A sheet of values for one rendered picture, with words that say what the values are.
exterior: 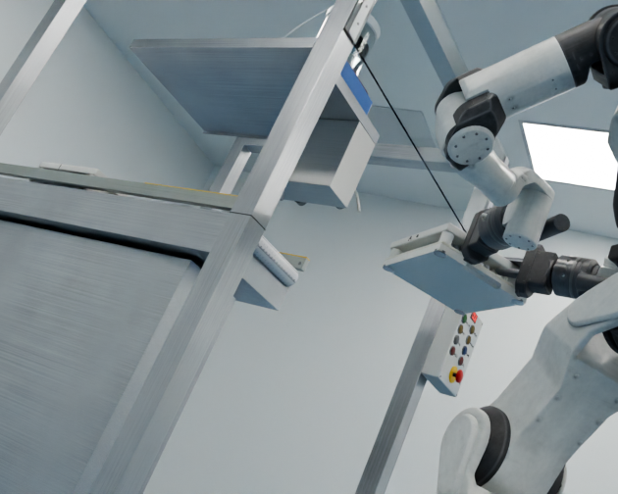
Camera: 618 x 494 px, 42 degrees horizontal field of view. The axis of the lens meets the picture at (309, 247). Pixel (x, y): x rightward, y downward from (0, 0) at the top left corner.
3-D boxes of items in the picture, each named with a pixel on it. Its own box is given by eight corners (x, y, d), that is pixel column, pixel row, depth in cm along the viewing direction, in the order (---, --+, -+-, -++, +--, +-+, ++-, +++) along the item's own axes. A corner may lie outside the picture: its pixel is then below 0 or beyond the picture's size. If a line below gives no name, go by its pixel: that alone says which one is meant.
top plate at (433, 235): (388, 248, 192) (391, 241, 193) (467, 297, 199) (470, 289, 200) (446, 229, 170) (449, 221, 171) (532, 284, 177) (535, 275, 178)
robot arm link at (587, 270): (589, 255, 170) (643, 263, 163) (583, 305, 171) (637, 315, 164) (569, 258, 161) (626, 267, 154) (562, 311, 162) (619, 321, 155)
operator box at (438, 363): (456, 398, 248) (484, 322, 256) (438, 377, 235) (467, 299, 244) (438, 393, 251) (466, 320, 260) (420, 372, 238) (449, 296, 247)
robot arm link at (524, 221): (478, 241, 156) (508, 226, 145) (495, 194, 159) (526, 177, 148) (527, 267, 157) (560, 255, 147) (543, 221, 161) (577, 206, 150)
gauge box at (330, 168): (347, 209, 205) (376, 145, 211) (330, 186, 197) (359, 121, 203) (280, 199, 217) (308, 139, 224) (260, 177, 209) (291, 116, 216)
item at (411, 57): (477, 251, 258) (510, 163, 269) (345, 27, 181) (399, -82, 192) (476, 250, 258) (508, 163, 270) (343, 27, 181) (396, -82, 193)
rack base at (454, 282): (381, 267, 190) (385, 258, 191) (460, 315, 197) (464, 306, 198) (438, 249, 168) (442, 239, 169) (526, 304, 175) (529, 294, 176)
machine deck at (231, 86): (374, 148, 211) (380, 135, 212) (310, 50, 182) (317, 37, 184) (202, 133, 246) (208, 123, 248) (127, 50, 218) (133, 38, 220)
